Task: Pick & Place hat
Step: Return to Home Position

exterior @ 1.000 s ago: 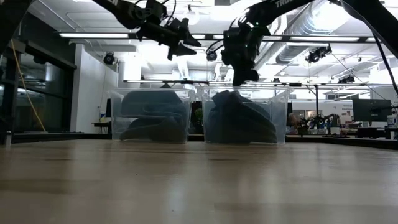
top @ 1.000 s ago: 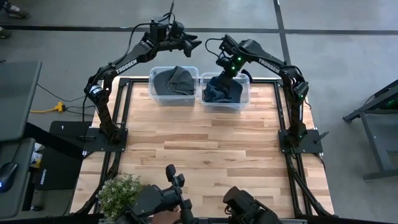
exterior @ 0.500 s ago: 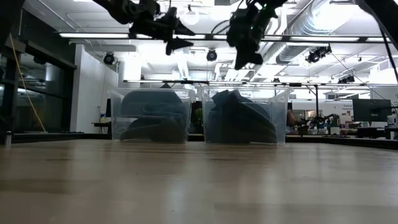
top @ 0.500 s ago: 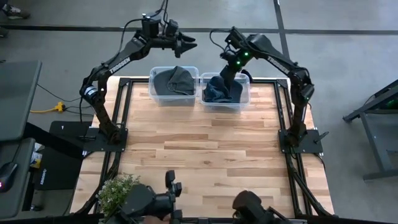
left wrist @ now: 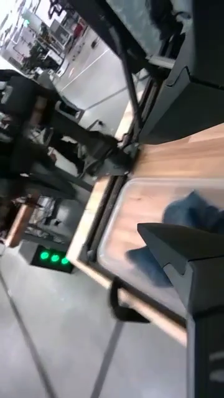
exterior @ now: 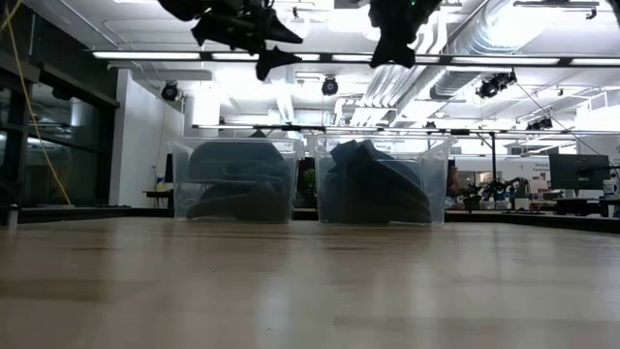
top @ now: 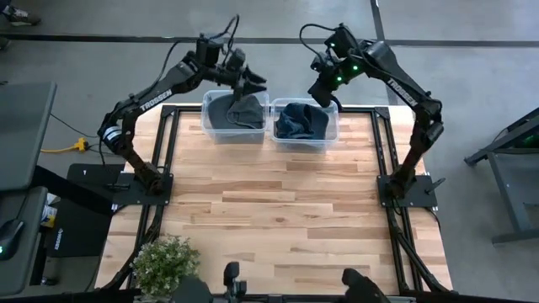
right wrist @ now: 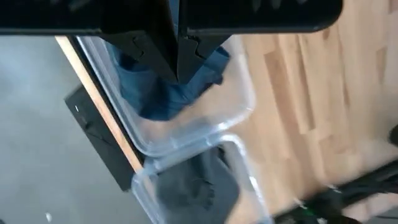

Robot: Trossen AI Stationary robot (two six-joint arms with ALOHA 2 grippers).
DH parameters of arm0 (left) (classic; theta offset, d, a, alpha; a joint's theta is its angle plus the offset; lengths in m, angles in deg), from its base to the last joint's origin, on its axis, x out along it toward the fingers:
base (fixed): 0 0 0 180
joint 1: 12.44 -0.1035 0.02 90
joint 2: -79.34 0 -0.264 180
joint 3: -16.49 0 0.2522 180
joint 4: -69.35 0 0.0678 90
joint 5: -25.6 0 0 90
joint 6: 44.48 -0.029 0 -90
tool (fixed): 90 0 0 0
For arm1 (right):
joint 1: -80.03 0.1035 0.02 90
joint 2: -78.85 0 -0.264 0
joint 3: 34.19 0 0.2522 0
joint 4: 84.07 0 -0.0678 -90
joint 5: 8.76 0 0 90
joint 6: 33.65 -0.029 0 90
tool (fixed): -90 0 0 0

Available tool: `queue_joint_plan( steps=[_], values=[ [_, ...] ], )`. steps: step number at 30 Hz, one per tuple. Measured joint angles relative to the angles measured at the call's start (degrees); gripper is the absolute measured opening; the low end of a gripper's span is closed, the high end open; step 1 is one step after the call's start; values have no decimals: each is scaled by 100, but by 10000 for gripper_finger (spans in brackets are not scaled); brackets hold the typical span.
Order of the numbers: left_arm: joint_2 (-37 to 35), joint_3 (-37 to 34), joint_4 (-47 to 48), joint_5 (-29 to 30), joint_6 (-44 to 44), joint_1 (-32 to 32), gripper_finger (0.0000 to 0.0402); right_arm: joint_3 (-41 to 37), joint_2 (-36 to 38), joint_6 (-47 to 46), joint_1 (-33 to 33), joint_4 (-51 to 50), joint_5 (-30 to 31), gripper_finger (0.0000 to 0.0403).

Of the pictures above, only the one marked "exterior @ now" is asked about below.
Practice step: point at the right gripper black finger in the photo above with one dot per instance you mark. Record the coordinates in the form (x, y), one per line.
(397, 51)

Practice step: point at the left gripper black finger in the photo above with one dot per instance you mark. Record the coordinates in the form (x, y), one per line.
(281, 34)
(271, 60)

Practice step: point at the towels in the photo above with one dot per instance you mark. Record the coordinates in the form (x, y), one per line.
(232, 160)
(397, 194)

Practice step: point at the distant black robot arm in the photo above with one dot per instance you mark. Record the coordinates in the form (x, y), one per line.
(504, 186)

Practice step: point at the black ceiling spotlight cluster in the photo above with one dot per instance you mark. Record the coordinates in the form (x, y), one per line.
(540, 124)
(494, 86)

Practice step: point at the small black monitor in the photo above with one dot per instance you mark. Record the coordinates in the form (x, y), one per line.
(169, 167)

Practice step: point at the clear plastic bin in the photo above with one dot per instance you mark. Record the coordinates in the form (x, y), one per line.
(438, 194)
(180, 194)

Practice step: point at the small dark side table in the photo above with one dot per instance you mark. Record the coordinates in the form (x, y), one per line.
(157, 194)

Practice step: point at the large black computer monitor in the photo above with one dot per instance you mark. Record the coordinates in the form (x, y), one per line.
(576, 172)

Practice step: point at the short silver metal cylinder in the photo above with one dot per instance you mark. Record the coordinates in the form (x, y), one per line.
(12, 215)

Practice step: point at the round black ceiling camera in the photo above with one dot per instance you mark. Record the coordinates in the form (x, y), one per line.
(330, 86)
(169, 91)

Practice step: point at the silver ribbed ventilation duct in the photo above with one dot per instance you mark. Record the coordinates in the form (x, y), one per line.
(450, 87)

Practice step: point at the long ceiling light rail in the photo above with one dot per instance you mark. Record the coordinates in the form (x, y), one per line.
(145, 55)

